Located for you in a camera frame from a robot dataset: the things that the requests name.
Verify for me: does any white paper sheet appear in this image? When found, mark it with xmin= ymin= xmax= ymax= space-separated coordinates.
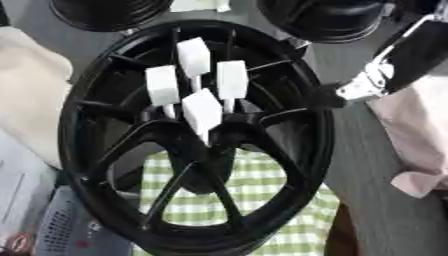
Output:
xmin=168 ymin=0 xmax=233 ymax=14

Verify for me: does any black spoked wheel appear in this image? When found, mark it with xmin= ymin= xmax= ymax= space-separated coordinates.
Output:
xmin=56 ymin=19 xmax=338 ymax=256

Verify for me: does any black round tyre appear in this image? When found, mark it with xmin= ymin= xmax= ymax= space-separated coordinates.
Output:
xmin=47 ymin=0 xmax=177 ymax=33
xmin=255 ymin=0 xmax=399 ymax=45

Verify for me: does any cream cloth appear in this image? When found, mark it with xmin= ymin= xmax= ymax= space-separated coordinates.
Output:
xmin=0 ymin=26 xmax=76 ymax=169

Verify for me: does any white flat board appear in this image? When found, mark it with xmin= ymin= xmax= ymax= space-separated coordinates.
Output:
xmin=0 ymin=129 xmax=62 ymax=249

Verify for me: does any grey perforated crate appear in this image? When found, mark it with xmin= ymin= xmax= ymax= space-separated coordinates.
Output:
xmin=33 ymin=185 xmax=137 ymax=256

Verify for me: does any white pin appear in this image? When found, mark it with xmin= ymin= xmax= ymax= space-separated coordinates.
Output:
xmin=175 ymin=36 xmax=214 ymax=93
xmin=143 ymin=64 xmax=182 ymax=120
xmin=180 ymin=87 xmax=226 ymax=148
xmin=215 ymin=59 xmax=252 ymax=115

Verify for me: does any pink cloth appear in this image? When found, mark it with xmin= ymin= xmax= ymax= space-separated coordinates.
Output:
xmin=365 ymin=74 xmax=448 ymax=200

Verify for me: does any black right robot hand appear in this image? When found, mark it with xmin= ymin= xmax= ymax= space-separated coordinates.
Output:
xmin=308 ymin=82 xmax=352 ymax=110

